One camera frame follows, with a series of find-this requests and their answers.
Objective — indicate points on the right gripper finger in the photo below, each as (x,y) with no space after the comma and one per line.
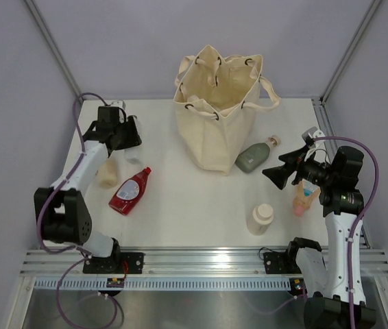
(280,175)
(294,157)

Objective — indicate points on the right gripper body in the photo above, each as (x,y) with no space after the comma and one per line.
(307,168)

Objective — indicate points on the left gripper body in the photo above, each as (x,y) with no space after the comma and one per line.
(121,131)

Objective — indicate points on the white tube bottle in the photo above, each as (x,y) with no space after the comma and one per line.
(133,155)

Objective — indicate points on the orange bottle pink cap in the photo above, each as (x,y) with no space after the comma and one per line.
(306,193)

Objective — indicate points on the grey-green pump bottle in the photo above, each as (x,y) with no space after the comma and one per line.
(256,154)

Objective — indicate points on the beige bottle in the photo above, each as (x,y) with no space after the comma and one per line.
(107,174)

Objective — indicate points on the cream bottle wide cap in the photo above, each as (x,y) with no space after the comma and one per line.
(260,219)

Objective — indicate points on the red bottle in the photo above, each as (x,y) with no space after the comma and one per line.
(130,192)

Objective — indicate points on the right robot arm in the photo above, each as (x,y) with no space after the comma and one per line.
(335,293)

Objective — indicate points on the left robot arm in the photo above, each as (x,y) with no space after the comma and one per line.
(62,215)

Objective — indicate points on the cream canvas tote bag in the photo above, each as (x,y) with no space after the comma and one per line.
(233,91)

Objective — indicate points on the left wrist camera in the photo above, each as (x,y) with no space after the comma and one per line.
(120,104)

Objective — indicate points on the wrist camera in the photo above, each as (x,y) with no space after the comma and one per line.
(310,137)
(120,104)

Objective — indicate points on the aluminium side rail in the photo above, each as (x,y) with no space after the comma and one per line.
(322,117)

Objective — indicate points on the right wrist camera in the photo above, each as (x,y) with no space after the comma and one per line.
(310,137)

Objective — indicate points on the aluminium front rail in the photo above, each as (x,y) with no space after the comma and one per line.
(170,262)

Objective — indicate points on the slotted cable duct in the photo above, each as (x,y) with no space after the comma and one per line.
(177,284)

